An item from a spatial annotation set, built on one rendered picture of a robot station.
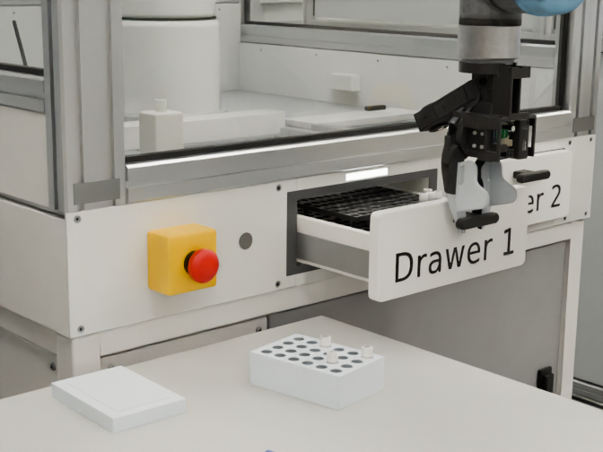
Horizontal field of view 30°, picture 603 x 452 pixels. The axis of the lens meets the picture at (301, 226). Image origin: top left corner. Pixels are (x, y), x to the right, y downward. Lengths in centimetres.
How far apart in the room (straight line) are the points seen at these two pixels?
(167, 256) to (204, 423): 23
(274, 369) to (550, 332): 85
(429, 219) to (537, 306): 58
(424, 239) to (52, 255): 45
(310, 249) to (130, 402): 39
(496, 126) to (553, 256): 64
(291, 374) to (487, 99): 42
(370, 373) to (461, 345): 59
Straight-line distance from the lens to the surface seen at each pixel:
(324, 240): 144
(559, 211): 189
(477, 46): 136
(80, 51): 125
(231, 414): 118
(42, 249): 132
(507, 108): 136
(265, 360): 124
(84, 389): 122
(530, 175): 175
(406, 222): 137
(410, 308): 169
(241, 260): 142
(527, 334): 194
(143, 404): 117
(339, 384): 118
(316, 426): 115
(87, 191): 127
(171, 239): 129
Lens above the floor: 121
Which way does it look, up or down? 13 degrees down
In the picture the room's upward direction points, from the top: 1 degrees clockwise
